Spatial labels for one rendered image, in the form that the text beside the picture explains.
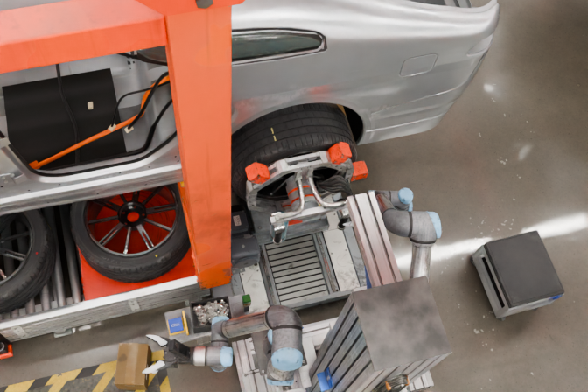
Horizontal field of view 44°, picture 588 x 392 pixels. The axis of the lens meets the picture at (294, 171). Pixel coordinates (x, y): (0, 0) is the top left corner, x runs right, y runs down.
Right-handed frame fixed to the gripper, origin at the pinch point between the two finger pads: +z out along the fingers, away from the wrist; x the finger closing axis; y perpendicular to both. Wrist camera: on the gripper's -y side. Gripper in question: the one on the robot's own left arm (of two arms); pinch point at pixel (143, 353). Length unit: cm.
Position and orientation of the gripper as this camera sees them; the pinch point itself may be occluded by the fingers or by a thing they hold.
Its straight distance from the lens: 301.5
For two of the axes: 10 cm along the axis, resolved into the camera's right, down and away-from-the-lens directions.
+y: -0.8, 5.5, 8.3
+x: -0.1, -8.3, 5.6
